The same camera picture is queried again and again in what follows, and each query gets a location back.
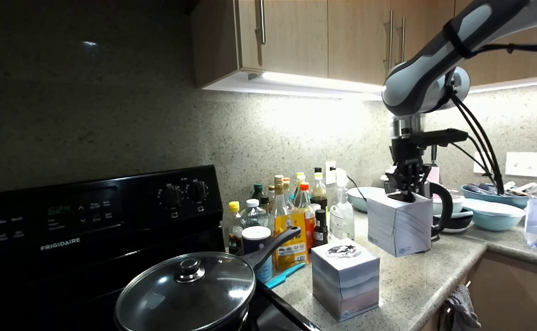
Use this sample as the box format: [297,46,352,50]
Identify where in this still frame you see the blue grey tissue box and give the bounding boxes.
[311,239,381,322]

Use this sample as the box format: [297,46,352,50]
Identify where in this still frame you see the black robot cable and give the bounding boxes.
[447,41,537,197]

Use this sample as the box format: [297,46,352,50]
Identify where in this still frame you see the wooden wall cabinets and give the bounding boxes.
[190,0,537,100]

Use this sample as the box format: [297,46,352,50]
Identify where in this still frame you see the red cap sauce bottle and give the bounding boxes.
[298,182,315,254]

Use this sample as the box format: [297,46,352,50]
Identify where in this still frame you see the white lid jar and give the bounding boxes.
[243,227,273,284]

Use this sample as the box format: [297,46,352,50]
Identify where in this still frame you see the light blue bowl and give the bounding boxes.
[464,199,525,232]

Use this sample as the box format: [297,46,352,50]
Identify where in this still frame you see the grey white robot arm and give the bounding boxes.
[383,0,537,203]

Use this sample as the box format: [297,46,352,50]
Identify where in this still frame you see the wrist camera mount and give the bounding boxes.
[416,129,469,147]

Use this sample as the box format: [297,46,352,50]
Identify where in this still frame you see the yellow cap bottle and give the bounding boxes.
[227,201,243,254]

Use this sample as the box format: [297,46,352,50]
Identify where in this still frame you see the dark soy sauce bottle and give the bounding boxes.
[311,168,328,247]

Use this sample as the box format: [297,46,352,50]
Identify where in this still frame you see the hanging dish towel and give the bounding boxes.
[440,285,482,331]

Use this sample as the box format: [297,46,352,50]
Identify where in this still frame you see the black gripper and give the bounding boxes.
[383,138,431,203]

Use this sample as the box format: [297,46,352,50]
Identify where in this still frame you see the white tissue box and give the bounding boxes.
[368,195,433,258]

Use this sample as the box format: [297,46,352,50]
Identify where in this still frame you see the stainless steel electric kettle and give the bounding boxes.
[429,182,453,241]

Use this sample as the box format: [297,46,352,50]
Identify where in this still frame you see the black frying pan with lid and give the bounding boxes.
[114,228,300,331]

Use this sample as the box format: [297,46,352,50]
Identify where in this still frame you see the yellow label oil bottle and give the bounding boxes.
[271,173,311,274]

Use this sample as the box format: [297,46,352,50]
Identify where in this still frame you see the clear spray bottle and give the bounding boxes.
[330,168,355,241]

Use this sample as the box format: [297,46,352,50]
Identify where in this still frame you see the black electric stove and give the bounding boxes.
[0,166,320,331]

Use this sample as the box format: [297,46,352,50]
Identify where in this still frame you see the white wall outlet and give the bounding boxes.
[506,153,537,177]

